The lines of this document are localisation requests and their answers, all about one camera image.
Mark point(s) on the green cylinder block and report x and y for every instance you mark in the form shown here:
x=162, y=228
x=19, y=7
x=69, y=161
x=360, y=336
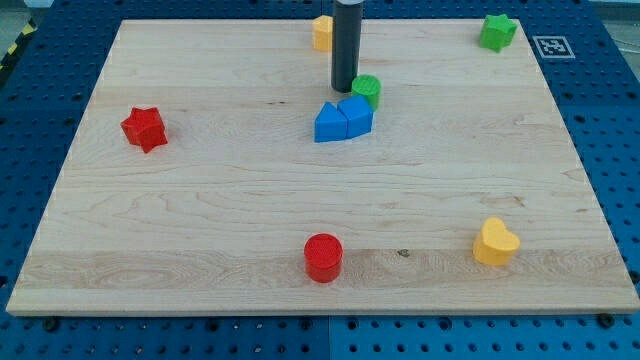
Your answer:
x=368, y=86

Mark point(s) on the blue cube block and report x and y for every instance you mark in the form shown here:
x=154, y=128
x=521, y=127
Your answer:
x=359, y=115

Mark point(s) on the blue triangle block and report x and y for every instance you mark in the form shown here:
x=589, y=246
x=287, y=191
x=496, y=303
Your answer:
x=330, y=124

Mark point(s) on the red cylinder block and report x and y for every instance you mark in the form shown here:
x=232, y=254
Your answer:
x=323, y=255

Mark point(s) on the wooden board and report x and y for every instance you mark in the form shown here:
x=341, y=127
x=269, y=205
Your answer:
x=215, y=221

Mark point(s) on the yellow pentagon block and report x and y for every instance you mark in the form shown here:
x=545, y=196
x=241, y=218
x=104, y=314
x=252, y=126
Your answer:
x=322, y=33

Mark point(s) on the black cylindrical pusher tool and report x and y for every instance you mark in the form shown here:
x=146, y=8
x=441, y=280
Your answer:
x=347, y=19

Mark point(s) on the red star block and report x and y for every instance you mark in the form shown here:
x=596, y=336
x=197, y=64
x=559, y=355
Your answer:
x=145, y=128

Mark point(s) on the yellow heart block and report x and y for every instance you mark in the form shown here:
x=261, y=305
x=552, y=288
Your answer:
x=495, y=244

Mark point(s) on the green star block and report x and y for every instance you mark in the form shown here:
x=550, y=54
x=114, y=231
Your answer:
x=497, y=32

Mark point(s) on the white fiducial marker tag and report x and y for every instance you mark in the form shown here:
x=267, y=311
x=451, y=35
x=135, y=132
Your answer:
x=553, y=47

